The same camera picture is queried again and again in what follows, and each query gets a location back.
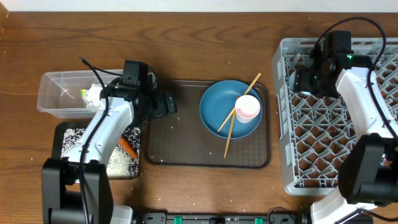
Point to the clear plastic bin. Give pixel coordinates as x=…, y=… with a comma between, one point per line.
x=60, y=94

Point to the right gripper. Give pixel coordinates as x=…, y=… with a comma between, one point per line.
x=303, y=84

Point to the upper wooden chopstick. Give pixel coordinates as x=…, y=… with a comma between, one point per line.
x=245, y=93

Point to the orange carrot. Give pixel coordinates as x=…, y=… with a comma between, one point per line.
x=123, y=143

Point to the dark blue plate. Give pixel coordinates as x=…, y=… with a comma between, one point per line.
x=216, y=104

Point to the wooden chopstick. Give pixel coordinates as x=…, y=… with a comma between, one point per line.
x=229, y=134
x=245, y=93

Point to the foil yellow snack wrapper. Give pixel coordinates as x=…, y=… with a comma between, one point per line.
x=83, y=92

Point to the brown serving tray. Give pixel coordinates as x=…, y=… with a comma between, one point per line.
x=181, y=139

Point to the spilled white rice pile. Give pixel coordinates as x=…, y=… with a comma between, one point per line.
x=121, y=165

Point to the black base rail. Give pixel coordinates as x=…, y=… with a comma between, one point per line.
x=278, y=217

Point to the white napkin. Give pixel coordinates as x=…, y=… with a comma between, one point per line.
x=92, y=99

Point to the black plastic tray bin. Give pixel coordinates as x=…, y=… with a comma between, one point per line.
x=58, y=132

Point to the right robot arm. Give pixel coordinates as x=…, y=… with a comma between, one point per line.
x=368, y=176

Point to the lower wooden chopstick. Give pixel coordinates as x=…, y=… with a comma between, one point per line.
x=229, y=134

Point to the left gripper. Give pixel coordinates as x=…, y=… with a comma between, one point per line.
x=161, y=97

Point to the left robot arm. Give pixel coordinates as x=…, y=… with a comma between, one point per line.
x=76, y=188

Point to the white pink cup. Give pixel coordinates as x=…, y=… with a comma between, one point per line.
x=247, y=108

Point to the grey dishwasher rack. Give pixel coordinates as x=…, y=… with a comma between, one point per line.
x=316, y=132

